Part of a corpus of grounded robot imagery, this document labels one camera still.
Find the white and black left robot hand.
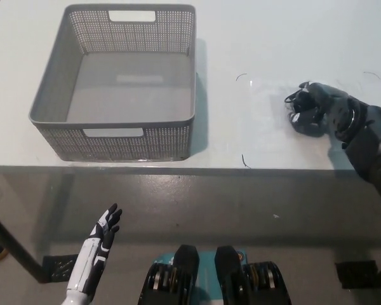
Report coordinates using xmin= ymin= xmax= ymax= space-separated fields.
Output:
xmin=65 ymin=203 xmax=123 ymax=294

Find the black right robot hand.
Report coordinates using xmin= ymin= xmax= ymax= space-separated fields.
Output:
xmin=288 ymin=81 xmax=363 ymax=138

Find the black webcam with cable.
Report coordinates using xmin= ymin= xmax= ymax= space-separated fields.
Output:
xmin=283 ymin=90 xmax=325 ymax=137

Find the black floor foot plate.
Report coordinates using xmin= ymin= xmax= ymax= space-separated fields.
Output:
xmin=42 ymin=254 xmax=81 ymax=282
xmin=335 ymin=260 xmax=379 ymax=290

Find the grey perforated plastic basket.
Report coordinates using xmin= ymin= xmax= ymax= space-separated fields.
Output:
xmin=28 ymin=3 xmax=197 ymax=162

